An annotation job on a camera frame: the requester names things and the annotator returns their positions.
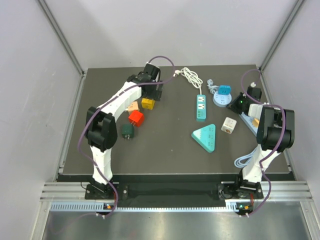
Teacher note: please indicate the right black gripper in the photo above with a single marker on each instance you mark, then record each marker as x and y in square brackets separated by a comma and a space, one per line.
[233, 104]

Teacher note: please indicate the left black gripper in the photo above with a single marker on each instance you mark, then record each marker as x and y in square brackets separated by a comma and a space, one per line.
[155, 94]

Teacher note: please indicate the light blue power strip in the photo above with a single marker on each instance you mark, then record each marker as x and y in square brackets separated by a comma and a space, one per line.
[248, 122]

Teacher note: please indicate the round light blue socket base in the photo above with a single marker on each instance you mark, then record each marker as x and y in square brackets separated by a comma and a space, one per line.
[221, 100]

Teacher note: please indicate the blue cube plug adapter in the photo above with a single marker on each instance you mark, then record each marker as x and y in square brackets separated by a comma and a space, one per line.
[224, 90]

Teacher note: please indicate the orange plug adapter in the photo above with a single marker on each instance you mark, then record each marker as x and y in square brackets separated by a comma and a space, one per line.
[255, 122]

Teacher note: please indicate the white cube plug adapter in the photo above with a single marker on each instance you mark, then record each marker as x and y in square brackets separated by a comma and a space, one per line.
[228, 125]

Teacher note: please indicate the yellow cube plug adapter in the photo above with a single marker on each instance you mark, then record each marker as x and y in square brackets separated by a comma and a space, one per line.
[147, 103]

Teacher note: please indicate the peach cube plug adapter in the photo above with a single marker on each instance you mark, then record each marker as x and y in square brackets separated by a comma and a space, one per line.
[134, 106]

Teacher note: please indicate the teal rectangular power strip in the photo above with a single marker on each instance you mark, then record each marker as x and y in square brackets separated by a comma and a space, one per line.
[201, 108]

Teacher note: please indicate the red cube plug adapter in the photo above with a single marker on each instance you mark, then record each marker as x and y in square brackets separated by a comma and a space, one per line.
[136, 118]

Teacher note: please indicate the teal triangular power strip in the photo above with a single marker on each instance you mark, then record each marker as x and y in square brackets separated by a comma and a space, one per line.
[206, 137]

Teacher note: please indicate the dark green plug adapter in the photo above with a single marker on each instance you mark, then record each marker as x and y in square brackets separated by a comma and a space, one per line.
[127, 131]

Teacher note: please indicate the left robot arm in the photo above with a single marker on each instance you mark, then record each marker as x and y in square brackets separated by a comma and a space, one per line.
[101, 131]

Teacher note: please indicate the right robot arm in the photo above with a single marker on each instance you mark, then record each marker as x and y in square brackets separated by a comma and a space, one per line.
[275, 133]

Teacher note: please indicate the front aluminium frame rail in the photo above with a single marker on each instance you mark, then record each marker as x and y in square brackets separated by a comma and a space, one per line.
[281, 191]

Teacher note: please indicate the left aluminium frame post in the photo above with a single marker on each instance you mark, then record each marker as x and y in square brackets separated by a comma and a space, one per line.
[60, 35]

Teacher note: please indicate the aluminium frame post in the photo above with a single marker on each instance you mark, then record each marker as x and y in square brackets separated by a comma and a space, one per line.
[298, 4]
[60, 35]

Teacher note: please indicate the white slotted cable duct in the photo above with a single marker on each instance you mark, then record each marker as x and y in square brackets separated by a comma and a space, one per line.
[103, 207]

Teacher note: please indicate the right aluminium frame post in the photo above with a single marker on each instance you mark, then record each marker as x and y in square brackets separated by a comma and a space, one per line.
[298, 4]

